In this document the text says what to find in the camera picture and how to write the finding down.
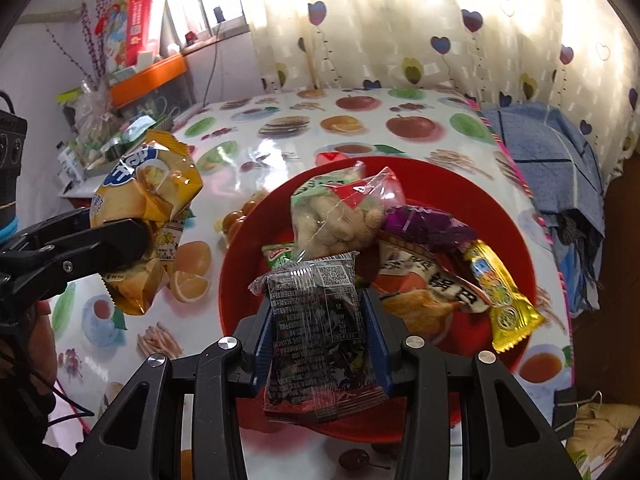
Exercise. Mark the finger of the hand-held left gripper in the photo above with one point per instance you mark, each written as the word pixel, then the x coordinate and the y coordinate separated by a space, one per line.
pixel 55 227
pixel 100 247

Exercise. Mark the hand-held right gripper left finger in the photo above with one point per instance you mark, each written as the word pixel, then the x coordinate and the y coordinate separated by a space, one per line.
pixel 262 340

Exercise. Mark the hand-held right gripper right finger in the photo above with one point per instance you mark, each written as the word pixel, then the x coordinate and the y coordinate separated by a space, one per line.
pixel 378 340

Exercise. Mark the dark clear snack packet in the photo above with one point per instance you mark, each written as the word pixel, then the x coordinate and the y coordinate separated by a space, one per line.
pixel 315 340

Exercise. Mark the yellow chip bag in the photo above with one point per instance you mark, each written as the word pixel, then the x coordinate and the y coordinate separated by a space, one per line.
pixel 150 180

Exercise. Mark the purple snack packet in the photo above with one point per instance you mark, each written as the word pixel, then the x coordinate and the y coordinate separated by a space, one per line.
pixel 425 227

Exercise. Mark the clear green peanut bag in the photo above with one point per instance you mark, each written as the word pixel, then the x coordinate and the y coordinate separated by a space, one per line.
pixel 330 220

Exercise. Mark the yellow snack bar packet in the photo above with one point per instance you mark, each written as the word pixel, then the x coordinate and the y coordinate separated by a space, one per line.
pixel 505 305

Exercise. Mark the brown white snack packet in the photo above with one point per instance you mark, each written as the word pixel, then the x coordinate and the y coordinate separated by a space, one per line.
pixel 425 280

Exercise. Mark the green snack packet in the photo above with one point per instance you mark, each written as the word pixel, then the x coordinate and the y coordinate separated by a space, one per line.
pixel 280 257

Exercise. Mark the clear cellophane wrap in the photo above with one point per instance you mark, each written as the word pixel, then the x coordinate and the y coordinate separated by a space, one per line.
pixel 95 110

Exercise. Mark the pale blue packet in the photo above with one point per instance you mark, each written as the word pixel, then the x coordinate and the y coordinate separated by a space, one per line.
pixel 137 127

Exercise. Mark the purple flower branches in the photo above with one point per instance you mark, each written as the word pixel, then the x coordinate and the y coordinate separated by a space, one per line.
pixel 92 35

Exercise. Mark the fruit printed tablecloth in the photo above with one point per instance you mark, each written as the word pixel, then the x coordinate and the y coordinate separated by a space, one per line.
pixel 240 170

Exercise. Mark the blue cartoon printed box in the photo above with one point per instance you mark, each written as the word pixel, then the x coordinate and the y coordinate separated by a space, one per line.
pixel 112 35

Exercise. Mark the clear storage box orange lid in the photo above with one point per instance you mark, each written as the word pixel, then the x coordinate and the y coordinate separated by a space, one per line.
pixel 150 75

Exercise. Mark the small white box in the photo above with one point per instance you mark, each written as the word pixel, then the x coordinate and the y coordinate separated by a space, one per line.
pixel 147 57

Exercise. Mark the red cardboard box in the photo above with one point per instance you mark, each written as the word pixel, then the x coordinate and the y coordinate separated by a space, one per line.
pixel 145 20

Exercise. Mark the black binder clip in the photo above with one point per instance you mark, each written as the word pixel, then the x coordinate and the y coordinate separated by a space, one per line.
pixel 575 410

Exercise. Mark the blue checked towel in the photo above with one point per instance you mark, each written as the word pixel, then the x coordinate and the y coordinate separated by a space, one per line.
pixel 540 160

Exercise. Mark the black charger plug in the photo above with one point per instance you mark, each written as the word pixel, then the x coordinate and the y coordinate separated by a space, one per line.
pixel 219 14

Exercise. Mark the heart printed curtain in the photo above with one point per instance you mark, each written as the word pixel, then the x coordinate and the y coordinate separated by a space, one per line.
pixel 400 20

